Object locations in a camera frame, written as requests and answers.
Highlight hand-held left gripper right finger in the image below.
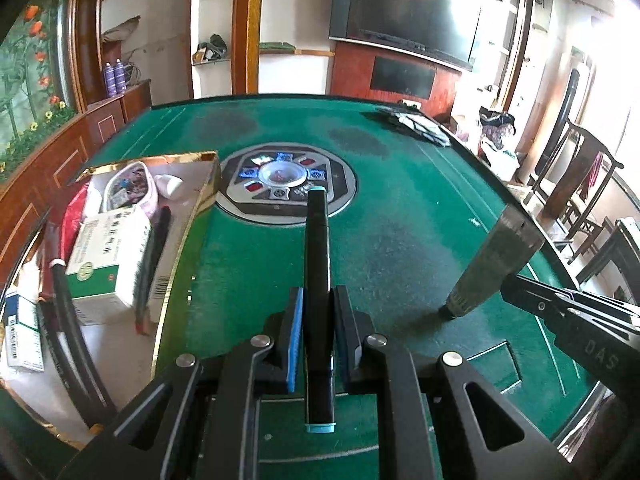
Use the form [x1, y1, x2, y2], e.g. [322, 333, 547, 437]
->
[332, 285, 581, 480]

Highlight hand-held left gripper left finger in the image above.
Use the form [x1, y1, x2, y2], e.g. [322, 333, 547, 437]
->
[60, 286, 306, 480]

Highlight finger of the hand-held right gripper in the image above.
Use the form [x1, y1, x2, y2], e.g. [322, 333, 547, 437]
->
[500, 273, 640, 333]

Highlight dark cylindrical tube silver cap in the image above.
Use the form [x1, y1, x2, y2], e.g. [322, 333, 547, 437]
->
[439, 205, 546, 321]

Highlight items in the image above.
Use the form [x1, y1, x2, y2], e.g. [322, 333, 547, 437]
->
[304, 186, 336, 435]

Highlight clear pouch pink trim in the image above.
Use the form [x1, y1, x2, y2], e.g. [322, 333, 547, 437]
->
[100, 160, 161, 221]

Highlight dark red foil packet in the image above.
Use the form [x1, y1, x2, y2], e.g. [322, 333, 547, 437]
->
[40, 180, 107, 306]

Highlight white slim carton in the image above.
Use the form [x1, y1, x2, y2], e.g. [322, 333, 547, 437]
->
[0, 290, 46, 374]

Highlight dark wooden chair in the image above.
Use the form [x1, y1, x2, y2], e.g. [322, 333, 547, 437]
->
[530, 67, 626, 256]
[575, 217, 640, 306]

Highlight red cloth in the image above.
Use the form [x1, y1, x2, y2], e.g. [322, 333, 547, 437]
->
[580, 152, 606, 201]

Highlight table centre control panel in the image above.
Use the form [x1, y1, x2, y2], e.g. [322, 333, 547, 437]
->
[215, 144, 359, 222]

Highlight pile of clothes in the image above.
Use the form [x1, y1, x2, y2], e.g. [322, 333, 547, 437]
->
[477, 107, 521, 181]

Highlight pile of dark packets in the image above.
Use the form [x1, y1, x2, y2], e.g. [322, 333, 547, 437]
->
[377, 104, 453, 148]

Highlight wooden side cabinet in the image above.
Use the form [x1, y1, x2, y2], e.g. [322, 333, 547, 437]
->
[85, 79, 153, 126]

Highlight dark bundle on shelf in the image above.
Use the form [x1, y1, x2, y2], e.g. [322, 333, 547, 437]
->
[196, 34, 230, 63]

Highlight thick black cable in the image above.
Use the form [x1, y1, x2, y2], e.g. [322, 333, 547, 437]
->
[42, 260, 119, 429]

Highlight black wall panel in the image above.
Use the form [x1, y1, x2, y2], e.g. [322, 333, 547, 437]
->
[371, 55, 437, 101]

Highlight wall television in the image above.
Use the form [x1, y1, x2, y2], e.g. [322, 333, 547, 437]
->
[329, 0, 484, 72]

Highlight floral wall mural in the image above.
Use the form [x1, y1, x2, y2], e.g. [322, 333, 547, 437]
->
[0, 0, 76, 176]

